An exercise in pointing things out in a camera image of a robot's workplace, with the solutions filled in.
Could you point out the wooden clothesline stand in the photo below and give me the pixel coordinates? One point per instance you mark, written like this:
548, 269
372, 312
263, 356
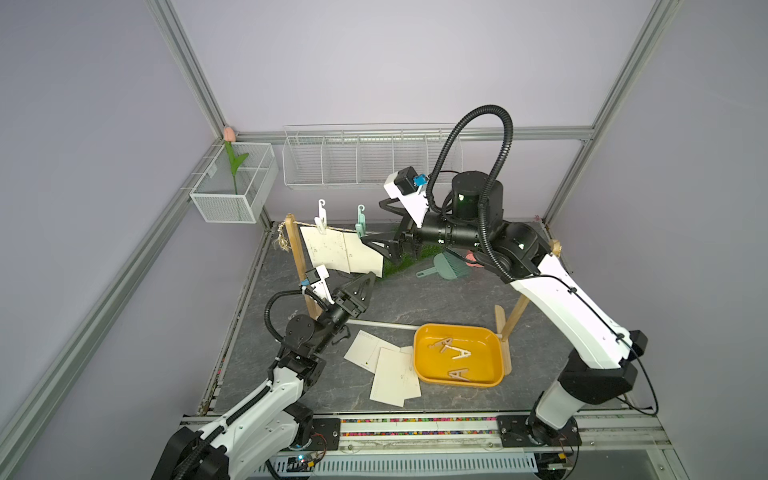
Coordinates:
290, 240

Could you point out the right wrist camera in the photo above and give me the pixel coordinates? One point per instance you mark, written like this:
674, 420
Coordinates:
409, 188

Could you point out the white postcard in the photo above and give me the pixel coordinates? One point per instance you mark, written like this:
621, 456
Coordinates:
326, 248
365, 350
408, 380
385, 383
360, 258

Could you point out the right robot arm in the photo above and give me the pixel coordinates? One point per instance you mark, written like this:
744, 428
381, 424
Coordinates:
606, 358

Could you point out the pink watering can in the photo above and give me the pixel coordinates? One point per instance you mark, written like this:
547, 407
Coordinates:
471, 260

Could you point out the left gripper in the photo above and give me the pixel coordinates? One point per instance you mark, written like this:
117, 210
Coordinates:
357, 306

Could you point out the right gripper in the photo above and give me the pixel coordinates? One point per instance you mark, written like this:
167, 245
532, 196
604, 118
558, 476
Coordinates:
397, 246

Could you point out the yellow plastic tray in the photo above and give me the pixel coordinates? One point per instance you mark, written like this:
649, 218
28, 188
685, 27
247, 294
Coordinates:
431, 366

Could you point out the beige clothespin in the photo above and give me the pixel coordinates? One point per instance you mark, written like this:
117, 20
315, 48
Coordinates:
459, 375
442, 345

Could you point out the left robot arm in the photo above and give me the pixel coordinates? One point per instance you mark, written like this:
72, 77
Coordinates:
270, 418

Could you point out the long white wire basket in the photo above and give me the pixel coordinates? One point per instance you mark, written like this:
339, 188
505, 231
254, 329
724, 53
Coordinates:
358, 155

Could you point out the artificial pink tulip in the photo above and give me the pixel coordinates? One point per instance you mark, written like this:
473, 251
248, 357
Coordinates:
235, 160

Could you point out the green clothespin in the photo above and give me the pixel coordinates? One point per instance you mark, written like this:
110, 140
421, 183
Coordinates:
361, 225

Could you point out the white clothespin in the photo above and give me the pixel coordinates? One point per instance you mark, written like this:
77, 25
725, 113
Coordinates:
321, 219
459, 353

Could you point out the small white mesh basket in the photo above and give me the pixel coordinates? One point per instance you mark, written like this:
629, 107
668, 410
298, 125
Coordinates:
213, 193

